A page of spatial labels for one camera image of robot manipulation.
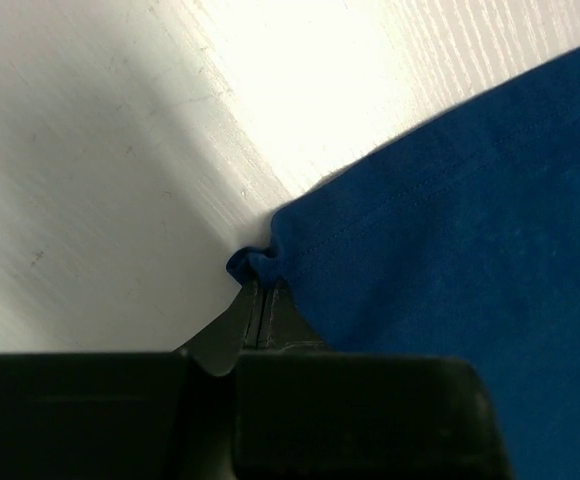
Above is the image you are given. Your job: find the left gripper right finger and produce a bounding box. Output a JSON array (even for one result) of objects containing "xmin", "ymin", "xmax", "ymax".
[{"xmin": 255, "ymin": 280, "xmax": 328, "ymax": 352}]

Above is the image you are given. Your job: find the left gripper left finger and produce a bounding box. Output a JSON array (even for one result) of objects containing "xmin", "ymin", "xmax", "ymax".
[{"xmin": 176, "ymin": 282, "xmax": 263, "ymax": 376}]

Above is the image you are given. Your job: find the blue t shirt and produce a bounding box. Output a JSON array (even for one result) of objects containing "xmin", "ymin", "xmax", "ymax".
[{"xmin": 227, "ymin": 48, "xmax": 580, "ymax": 479}]

